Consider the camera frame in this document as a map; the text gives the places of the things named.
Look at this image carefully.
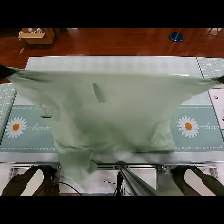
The black cable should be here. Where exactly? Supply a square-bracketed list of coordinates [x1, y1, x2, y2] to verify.
[57, 181, 84, 197]

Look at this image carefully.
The blue round disc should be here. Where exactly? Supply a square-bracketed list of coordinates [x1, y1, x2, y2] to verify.
[168, 31, 185, 43]

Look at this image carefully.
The pale green T-shirt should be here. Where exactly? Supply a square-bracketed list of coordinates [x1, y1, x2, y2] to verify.
[7, 68, 223, 195]

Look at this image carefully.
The brown wooden box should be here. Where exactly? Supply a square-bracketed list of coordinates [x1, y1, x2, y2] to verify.
[17, 27, 56, 46]

